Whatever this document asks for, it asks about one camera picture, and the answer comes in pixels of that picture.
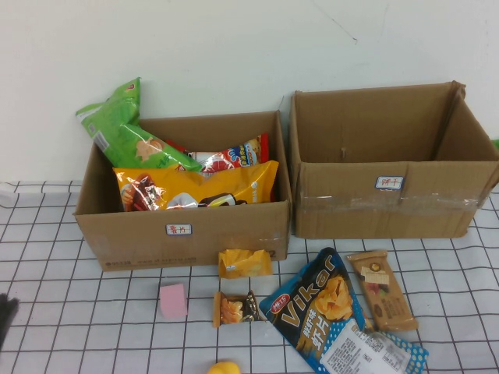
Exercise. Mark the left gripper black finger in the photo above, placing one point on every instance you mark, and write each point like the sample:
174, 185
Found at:
3, 311
12, 311

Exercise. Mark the green chip bag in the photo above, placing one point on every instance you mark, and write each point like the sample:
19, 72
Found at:
117, 132

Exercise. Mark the large yellow chip bag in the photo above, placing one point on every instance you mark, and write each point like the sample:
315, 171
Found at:
218, 183

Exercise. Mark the small orange black snack packet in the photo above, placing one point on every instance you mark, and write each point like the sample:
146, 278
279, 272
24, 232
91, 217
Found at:
234, 309

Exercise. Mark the small yellow snack packet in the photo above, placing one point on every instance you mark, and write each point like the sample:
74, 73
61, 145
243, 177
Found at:
241, 265

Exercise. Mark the white black checkered tablecloth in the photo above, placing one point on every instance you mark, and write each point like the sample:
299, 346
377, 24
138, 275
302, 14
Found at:
117, 331

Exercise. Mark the cardboard box with printed text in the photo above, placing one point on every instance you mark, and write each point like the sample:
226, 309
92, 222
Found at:
136, 241

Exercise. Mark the pink block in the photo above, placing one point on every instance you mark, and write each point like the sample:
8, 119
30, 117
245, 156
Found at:
173, 302

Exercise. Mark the yellow toy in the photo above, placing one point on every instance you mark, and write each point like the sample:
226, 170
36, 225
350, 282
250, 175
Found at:
223, 368

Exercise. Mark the red prawn cracker bag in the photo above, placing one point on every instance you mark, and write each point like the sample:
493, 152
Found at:
234, 156

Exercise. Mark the blue Vikar chip bag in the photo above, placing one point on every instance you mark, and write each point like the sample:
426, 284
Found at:
312, 311

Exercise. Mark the cardboard box with clear tape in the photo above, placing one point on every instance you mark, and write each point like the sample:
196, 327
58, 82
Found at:
351, 210

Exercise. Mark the brown wafer bar packet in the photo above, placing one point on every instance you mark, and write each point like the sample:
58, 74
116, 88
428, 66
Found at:
386, 300

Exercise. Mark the green object behind box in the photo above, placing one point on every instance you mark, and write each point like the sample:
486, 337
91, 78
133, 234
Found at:
495, 143

